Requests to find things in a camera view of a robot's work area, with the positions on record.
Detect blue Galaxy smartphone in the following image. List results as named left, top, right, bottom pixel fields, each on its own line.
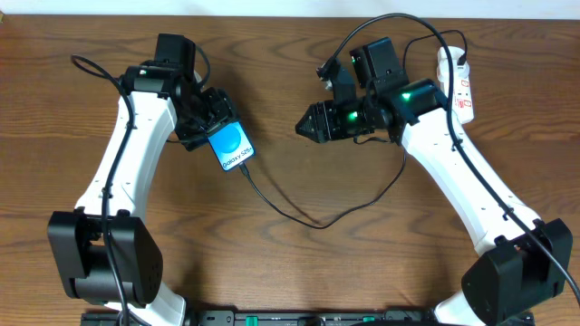
left=208, top=121, right=255, bottom=171

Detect black USB charging cable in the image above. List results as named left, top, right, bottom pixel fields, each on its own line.
left=238, top=29, right=469, bottom=230

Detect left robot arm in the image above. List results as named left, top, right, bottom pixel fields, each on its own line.
left=47, top=63, right=254, bottom=325

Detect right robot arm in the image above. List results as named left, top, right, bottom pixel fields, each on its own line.
left=295, top=79, right=579, bottom=325

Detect white charger adapter plug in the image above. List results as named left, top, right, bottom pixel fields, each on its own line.
left=436, top=45, right=470, bottom=81

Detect white power strip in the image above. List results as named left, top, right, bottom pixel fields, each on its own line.
left=437, top=63, right=474, bottom=124

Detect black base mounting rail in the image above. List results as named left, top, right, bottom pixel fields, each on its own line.
left=80, top=310, right=536, bottom=326

